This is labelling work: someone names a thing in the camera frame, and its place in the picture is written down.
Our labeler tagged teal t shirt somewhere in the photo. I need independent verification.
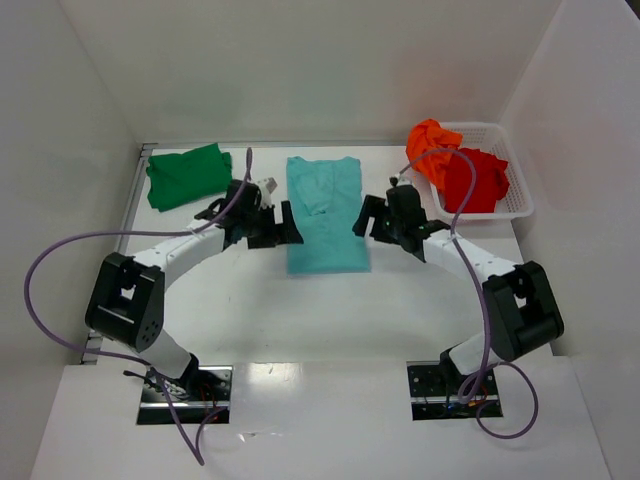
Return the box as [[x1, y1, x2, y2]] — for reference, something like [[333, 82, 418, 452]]
[[286, 156, 370, 276]]

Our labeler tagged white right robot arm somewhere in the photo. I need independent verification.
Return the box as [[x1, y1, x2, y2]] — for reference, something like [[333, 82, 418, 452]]
[[353, 184, 564, 377]]

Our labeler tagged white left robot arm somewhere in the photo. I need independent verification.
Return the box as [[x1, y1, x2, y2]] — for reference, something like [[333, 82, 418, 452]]
[[85, 178, 303, 391]]

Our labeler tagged green folded t shirt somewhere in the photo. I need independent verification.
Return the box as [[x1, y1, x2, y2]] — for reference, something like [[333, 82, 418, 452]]
[[146, 143, 232, 212]]

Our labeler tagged orange t shirt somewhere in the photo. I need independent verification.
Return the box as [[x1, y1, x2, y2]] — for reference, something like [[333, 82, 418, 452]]
[[405, 119, 463, 191]]

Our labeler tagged red t shirt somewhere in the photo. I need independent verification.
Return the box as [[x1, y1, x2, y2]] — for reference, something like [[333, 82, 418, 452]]
[[443, 147, 511, 214]]

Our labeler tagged white plastic basket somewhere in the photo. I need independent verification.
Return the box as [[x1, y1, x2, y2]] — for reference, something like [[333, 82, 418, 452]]
[[430, 121, 535, 227]]

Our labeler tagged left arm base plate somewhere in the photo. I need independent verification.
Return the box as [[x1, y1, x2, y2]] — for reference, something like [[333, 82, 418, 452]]
[[136, 366, 233, 426]]

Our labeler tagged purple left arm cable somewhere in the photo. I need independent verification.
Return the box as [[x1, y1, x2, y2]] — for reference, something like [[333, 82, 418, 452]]
[[23, 146, 254, 466]]

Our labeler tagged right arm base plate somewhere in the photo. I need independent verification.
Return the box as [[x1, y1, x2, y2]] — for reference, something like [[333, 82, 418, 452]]
[[406, 362, 503, 421]]

